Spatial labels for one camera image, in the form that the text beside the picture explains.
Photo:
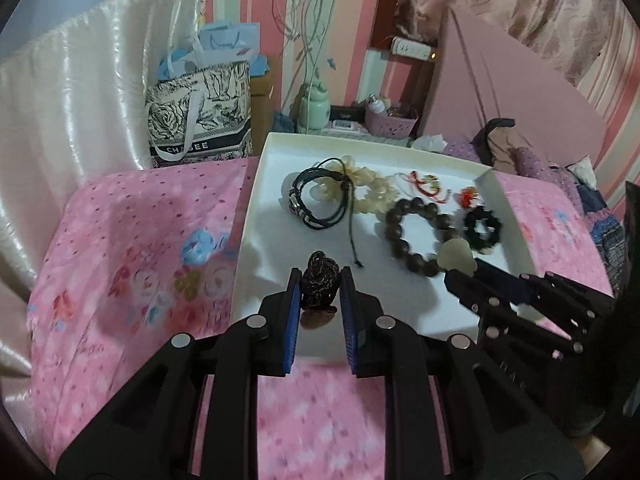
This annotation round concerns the light blue paper bag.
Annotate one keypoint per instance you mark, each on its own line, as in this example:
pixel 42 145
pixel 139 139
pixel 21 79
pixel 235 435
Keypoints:
pixel 215 44

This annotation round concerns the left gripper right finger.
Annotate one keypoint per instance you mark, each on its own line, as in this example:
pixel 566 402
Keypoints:
pixel 450 413

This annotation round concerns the pink plastic basket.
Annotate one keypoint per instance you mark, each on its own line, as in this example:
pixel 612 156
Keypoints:
pixel 397 125

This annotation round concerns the beige fabric flower scrunchie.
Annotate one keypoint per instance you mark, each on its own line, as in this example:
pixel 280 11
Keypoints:
pixel 374 193

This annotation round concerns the black scrunchie with charm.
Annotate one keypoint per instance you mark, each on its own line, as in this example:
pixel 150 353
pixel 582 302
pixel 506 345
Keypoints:
pixel 481 229

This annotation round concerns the cream satin curtain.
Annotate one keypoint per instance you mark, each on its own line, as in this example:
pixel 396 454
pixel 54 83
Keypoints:
pixel 73 79

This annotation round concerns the white shallow tray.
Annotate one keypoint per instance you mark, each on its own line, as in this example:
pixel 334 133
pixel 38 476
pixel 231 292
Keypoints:
pixel 274 241

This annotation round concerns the white crumpled tissue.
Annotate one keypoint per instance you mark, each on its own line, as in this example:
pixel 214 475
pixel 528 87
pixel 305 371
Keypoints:
pixel 433 144

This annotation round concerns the dark blue knitted blanket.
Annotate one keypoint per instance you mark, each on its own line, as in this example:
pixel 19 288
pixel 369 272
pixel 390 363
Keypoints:
pixel 606 232

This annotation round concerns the pink headboard cushion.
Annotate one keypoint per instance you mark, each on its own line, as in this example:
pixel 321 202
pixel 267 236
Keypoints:
pixel 481 73

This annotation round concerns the cardboard box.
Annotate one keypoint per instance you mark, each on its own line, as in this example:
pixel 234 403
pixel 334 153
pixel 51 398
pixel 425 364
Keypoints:
pixel 261 103

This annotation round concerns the white power strip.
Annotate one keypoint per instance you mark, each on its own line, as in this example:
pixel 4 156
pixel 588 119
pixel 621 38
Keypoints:
pixel 411 49

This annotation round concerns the green bottle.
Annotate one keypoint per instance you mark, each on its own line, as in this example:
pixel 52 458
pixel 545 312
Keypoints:
pixel 314 106

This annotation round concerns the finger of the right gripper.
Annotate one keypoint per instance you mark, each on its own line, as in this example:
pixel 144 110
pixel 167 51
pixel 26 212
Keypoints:
pixel 494 309
pixel 544 291

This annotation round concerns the pink patterned curtain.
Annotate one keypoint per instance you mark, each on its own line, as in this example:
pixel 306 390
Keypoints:
pixel 568 35

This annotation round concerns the purple dotted pillow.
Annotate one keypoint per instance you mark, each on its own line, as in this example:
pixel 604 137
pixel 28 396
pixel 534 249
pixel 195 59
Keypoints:
pixel 512 155

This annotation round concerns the pink floral bedsheet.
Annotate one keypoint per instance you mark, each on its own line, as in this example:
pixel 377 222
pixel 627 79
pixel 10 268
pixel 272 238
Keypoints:
pixel 143 255

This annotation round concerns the black white patterned tote bag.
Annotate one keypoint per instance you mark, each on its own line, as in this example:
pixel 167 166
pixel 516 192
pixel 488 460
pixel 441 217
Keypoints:
pixel 199 109

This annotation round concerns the small red knot charm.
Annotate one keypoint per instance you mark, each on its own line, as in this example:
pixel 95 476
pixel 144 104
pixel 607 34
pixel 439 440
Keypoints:
pixel 467 197

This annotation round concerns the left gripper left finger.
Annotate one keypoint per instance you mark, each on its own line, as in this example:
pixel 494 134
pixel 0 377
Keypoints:
pixel 148 428

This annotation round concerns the pale jade pendant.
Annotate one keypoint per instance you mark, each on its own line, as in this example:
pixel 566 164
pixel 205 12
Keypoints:
pixel 456 254

